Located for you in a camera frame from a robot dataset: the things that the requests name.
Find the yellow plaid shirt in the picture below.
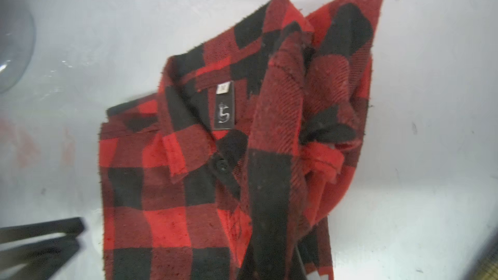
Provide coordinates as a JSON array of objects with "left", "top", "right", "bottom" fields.
[{"left": 465, "top": 237, "right": 498, "bottom": 280}]

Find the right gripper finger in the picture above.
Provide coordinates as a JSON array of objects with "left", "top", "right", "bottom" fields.
[{"left": 1, "top": 217, "right": 85, "bottom": 279}]

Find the red black plaid shirt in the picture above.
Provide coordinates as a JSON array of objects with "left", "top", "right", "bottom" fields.
[{"left": 99, "top": 0, "right": 383, "bottom": 279}]

